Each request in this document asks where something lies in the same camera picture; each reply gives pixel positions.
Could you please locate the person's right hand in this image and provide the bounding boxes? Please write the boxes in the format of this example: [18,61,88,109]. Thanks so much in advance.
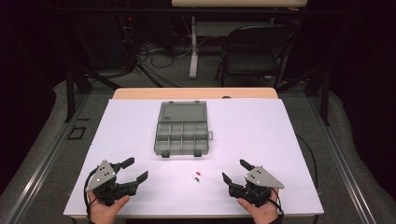
[236,188,281,224]

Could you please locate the white desk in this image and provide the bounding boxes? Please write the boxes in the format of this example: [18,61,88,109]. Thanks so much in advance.
[171,0,308,79]

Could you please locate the black folding chair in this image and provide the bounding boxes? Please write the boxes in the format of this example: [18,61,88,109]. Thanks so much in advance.
[215,23,297,89]

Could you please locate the white board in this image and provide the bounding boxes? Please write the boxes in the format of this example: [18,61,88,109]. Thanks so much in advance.
[63,98,325,217]

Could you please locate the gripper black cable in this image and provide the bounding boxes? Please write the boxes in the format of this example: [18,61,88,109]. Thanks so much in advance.
[269,188,285,217]
[83,167,99,218]

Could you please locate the wooden table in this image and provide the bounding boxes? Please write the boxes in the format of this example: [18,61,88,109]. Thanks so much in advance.
[111,87,279,101]

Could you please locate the person's left hand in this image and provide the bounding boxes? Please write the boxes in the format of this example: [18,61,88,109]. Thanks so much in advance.
[87,189,131,224]

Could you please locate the aluminium floor rail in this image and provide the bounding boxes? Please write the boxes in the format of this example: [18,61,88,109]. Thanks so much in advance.
[306,96,377,224]
[3,92,92,224]

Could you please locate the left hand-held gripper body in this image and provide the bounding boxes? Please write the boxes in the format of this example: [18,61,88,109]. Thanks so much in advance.
[85,159,138,207]

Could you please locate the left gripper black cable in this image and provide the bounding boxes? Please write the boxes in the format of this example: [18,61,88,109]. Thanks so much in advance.
[83,167,99,218]

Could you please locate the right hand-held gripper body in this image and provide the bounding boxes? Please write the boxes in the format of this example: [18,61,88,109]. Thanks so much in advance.
[228,165,285,208]

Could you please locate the black floor cable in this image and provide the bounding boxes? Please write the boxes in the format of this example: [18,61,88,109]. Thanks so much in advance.
[295,133,321,224]

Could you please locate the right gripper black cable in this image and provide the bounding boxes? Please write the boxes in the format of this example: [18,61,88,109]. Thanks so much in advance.
[269,188,285,217]

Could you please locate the bundle of floor cables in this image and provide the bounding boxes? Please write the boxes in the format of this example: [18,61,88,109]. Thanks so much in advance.
[118,15,206,88]

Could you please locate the grey clear compartment organizer box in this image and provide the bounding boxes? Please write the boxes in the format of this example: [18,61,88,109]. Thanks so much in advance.
[153,100,214,158]

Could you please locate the black metal stand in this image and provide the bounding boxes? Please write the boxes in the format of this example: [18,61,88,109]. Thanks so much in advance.
[276,66,331,127]
[64,66,122,123]

